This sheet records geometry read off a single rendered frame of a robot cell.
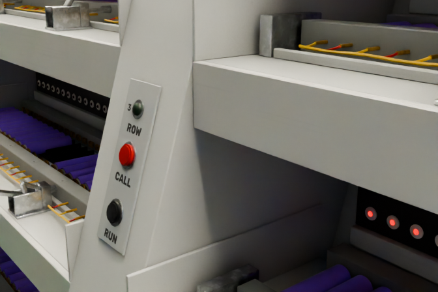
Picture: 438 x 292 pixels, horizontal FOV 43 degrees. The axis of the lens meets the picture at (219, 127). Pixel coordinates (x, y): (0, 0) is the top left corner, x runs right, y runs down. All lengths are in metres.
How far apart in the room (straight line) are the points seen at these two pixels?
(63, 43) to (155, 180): 0.21
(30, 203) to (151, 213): 0.25
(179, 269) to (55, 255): 0.16
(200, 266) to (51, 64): 0.27
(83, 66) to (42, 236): 0.17
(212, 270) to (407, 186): 0.20
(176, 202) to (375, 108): 0.17
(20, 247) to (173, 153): 0.26
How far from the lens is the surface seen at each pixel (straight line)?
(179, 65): 0.37
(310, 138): 0.29
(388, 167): 0.27
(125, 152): 0.40
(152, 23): 0.41
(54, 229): 0.57
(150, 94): 0.39
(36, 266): 0.55
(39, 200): 0.61
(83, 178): 0.64
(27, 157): 0.72
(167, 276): 0.40
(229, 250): 0.43
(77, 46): 0.51
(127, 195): 0.40
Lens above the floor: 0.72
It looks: 5 degrees down
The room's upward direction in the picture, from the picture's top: 13 degrees clockwise
